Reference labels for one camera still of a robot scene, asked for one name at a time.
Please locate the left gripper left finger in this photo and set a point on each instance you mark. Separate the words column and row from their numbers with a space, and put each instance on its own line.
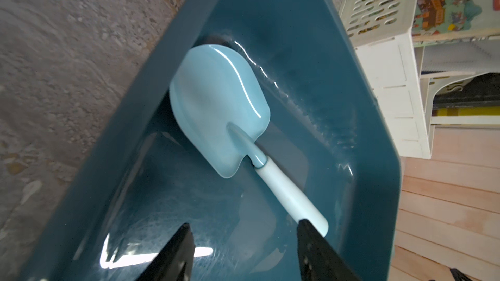
column 175, row 260

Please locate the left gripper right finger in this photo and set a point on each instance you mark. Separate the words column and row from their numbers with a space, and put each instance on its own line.
column 317, row 259

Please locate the teal plastic storage box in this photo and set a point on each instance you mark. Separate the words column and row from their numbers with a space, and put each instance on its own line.
column 144, row 179

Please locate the pale blue shovel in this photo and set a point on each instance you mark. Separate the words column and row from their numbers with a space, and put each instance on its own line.
column 219, row 106

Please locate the white file organizer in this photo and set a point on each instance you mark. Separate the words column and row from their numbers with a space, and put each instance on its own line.
column 381, row 34

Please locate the books in organizer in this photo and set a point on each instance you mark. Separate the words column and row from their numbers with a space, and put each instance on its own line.
column 460, row 39

